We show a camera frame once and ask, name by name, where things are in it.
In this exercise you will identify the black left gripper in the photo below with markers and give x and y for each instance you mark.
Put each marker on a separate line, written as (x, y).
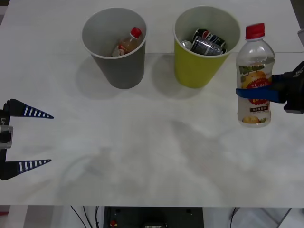
(4, 117)

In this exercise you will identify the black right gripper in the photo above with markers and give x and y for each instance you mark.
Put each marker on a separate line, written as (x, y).
(295, 92)

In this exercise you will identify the clear bottle yellow red label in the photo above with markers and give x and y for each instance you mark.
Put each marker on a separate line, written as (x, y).
(255, 59)

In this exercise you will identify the silver-grey and black left arm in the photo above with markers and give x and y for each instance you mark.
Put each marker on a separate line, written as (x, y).
(6, 137)

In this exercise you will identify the black and grey can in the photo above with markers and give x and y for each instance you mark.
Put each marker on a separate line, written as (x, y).
(204, 46)

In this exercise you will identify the yellow-green plastic waste bin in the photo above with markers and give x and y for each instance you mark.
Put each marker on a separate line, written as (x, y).
(194, 69)

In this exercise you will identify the white table leg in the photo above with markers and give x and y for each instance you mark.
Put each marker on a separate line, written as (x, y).
(17, 217)

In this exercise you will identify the black can red blue print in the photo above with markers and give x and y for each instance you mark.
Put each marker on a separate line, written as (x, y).
(209, 34)

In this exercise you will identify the silver drink can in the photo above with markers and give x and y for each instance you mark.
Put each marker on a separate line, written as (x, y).
(186, 44)

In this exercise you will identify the grey plastic waste bin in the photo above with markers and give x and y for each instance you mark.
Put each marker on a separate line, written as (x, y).
(123, 71)

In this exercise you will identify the red-capped bottle with amber drink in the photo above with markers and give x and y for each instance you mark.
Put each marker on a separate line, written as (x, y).
(129, 42)

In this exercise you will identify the black robot torso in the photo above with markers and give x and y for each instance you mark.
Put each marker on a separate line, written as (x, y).
(152, 217)

